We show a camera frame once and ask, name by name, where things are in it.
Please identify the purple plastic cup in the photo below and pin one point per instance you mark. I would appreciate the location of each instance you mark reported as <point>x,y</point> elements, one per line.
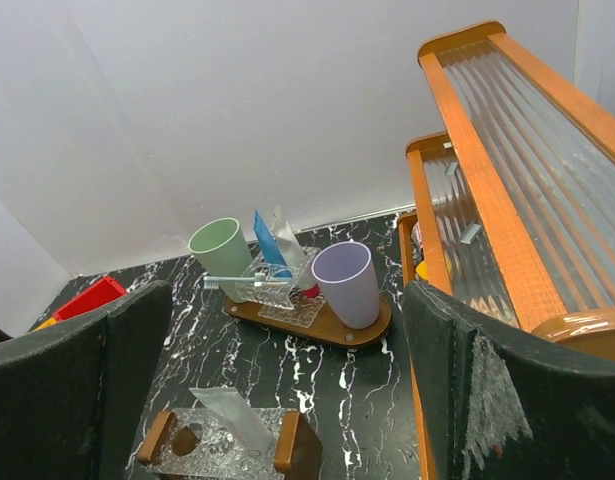
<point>346,276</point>

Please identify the silver toothpaste tube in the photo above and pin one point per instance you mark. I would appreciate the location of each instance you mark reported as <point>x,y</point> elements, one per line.
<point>293,254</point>

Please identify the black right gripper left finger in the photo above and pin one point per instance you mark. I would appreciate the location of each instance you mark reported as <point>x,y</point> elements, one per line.
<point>72,395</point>

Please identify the yellow grey sponge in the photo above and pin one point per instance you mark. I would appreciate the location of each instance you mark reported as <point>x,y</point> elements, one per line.
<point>422,272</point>

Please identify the light blue toothbrush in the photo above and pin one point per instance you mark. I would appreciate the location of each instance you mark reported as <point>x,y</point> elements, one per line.
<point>214,282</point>

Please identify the clear acrylic toothbrush holder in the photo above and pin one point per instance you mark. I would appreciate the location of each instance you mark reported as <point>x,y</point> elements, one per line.
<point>284,303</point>

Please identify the wood acrylic toothbrush stand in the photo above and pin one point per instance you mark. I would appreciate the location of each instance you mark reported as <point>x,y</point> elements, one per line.
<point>189,443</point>

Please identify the orange plastic organizer bin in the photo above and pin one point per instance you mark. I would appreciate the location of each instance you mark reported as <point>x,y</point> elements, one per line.
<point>47,323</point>

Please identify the orange wooden tiered shelf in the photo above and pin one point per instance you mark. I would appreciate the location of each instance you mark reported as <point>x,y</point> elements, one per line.
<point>515,197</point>

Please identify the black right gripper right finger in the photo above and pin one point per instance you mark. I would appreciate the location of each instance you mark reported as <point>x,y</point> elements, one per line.
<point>501,403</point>

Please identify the brown oval wooden tray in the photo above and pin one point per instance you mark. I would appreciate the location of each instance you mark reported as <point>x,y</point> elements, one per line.
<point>327,327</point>

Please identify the green plastic cup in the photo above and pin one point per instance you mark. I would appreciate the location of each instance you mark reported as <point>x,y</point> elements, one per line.
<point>221,248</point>

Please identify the red white small box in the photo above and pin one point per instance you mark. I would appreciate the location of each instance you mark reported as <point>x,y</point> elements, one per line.
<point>417,236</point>

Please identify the red plastic bin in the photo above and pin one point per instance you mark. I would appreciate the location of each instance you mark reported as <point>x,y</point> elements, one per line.
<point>105,290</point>

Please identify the blue toothpaste tube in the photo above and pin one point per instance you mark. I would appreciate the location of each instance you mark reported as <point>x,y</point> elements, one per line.
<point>268,246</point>

